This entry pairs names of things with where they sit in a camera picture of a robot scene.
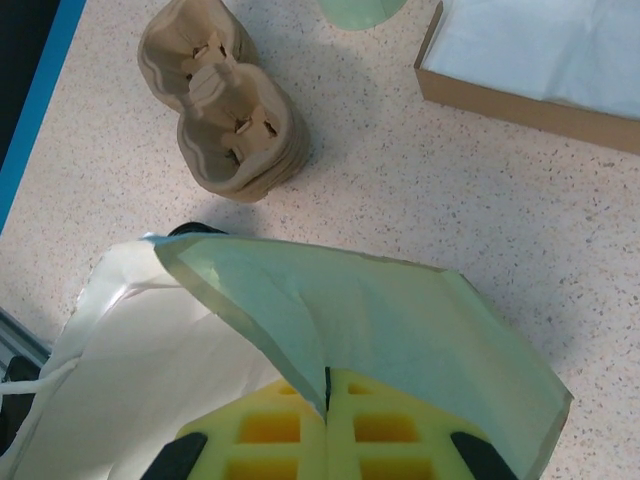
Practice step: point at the brown cup carrier stack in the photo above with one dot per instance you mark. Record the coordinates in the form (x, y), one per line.
(215, 165)

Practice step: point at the aluminium mounting rail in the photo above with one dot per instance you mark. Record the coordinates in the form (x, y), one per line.
(22, 335)

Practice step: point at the white napkin stack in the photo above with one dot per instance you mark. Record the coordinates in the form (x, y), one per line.
(540, 45)

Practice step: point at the black cup lid stack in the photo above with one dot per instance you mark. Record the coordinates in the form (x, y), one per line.
(200, 230)

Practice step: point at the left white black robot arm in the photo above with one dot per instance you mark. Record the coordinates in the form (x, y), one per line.
(15, 372)

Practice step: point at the green straw holder cup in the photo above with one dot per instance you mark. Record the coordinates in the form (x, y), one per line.
(360, 12)

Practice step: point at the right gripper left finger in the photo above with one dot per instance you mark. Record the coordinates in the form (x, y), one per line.
(270, 450)

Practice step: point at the brown cardboard napkin box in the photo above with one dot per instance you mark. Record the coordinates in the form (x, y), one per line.
(500, 102)

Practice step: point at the green white paper bag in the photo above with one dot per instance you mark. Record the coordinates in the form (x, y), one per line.
(400, 325)

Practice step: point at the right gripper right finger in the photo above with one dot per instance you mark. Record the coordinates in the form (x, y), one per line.
(380, 445)

